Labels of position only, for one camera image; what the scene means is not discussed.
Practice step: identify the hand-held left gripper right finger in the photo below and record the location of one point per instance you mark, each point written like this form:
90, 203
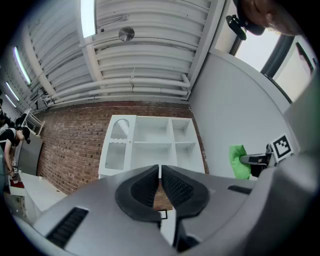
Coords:
197, 200

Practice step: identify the white ceiling pipes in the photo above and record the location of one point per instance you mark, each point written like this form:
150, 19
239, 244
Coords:
140, 83

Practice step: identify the white table top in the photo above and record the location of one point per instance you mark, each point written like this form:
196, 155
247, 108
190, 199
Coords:
168, 230

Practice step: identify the person's head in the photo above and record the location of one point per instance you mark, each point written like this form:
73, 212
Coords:
272, 12

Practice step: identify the window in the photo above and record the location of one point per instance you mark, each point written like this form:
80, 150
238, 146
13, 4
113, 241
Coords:
260, 50

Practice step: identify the white panel board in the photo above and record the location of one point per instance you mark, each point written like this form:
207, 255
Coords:
42, 192

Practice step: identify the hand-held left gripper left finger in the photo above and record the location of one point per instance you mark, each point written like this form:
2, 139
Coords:
130, 200

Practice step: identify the grey panel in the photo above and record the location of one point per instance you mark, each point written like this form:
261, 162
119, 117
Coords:
28, 155

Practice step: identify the black framed picture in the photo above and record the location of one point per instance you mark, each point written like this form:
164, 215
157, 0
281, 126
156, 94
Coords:
163, 215

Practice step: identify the black head-worn camera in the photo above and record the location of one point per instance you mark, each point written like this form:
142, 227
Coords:
240, 25

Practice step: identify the green cloth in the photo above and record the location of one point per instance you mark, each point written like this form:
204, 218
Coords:
237, 162

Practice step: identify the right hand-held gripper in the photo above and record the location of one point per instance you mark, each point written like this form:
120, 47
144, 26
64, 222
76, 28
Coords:
282, 147

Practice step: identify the ceiling light strip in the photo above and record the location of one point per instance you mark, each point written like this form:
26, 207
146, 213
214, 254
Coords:
12, 91
22, 65
88, 17

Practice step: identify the white ribbed glass cabinet door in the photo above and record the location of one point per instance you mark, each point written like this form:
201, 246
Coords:
117, 150

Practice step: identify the white shelf cabinet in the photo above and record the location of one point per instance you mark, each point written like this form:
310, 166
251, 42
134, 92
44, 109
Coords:
152, 132

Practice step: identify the round metal ceiling fixture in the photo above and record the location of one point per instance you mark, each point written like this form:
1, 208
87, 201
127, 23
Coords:
126, 33

